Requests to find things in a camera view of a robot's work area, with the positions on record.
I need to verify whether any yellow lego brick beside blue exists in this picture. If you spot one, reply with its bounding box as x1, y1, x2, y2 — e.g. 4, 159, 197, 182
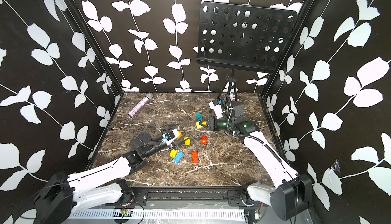
170, 149, 178, 158

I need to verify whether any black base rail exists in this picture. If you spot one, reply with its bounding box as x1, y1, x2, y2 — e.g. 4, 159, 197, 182
105, 186, 269, 208

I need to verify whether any small red lego brick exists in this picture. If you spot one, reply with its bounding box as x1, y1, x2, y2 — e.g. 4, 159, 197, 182
200, 136, 208, 145

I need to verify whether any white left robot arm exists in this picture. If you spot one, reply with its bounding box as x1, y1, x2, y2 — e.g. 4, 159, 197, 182
34, 124, 181, 224

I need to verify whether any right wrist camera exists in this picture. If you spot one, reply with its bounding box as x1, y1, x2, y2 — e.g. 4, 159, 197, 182
209, 99, 223, 119

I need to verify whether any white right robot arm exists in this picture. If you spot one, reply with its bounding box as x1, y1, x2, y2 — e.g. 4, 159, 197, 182
200, 117, 312, 221

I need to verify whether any long red lego brick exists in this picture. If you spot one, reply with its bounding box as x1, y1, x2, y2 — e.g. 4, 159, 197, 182
191, 151, 200, 164

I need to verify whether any tall yellow lego brick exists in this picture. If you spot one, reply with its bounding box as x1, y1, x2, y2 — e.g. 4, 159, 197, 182
196, 121, 203, 129

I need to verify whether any teal lego brick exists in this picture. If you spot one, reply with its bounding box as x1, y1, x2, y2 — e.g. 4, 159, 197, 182
196, 113, 203, 121

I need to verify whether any small yellow lego brick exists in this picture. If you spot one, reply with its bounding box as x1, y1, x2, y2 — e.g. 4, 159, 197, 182
184, 137, 191, 146

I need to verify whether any light blue lego brick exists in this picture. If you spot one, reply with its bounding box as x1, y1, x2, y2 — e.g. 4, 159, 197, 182
173, 152, 184, 164

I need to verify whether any purple rhinestone microphone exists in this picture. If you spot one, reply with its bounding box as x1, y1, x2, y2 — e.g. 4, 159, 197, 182
128, 93, 153, 117

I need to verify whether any white perforated strip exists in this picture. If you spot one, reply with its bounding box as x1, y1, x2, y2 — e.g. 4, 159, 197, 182
69, 208, 245, 222

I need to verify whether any black perforated music stand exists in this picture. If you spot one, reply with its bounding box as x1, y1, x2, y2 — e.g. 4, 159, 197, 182
197, 1, 298, 100

